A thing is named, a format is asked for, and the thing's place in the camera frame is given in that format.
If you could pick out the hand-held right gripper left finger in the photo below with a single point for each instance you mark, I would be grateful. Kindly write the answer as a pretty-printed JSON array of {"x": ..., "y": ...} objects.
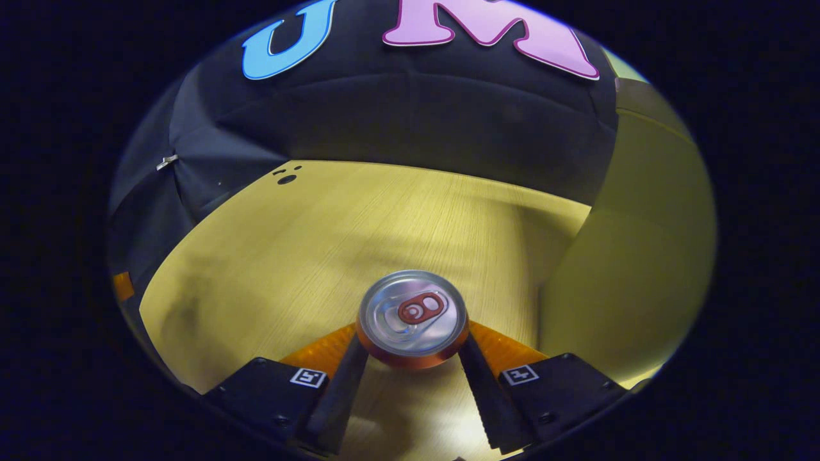
[{"x": 339, "y": 397}]

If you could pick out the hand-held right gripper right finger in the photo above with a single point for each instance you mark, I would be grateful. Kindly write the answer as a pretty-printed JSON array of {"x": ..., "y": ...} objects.
[{"x": 487, "y": 397}]

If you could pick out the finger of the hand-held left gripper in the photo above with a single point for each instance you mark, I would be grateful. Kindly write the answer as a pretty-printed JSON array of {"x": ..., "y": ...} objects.
[{"x": 123, "y": 286}]

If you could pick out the red pop can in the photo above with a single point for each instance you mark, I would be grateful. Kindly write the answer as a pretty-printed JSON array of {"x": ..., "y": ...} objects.
[{"x": 410, "y": 307}]

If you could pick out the pale green desktop garbage bin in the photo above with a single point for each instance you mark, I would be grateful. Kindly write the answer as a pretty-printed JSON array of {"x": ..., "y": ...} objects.
[{"x": 628, "y": 256}]

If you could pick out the wooden desktop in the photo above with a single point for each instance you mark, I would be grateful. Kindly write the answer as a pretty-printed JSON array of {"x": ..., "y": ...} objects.
[{"x": 320, "y": 224}]

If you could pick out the silver metal clip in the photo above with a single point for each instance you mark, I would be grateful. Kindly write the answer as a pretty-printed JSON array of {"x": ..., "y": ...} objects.
[{"x": 167, "y": 161}]

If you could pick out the black backdrop cloth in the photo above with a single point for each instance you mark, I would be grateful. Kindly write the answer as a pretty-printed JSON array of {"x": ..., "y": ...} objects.
[{"x": 416, "y": 115}]

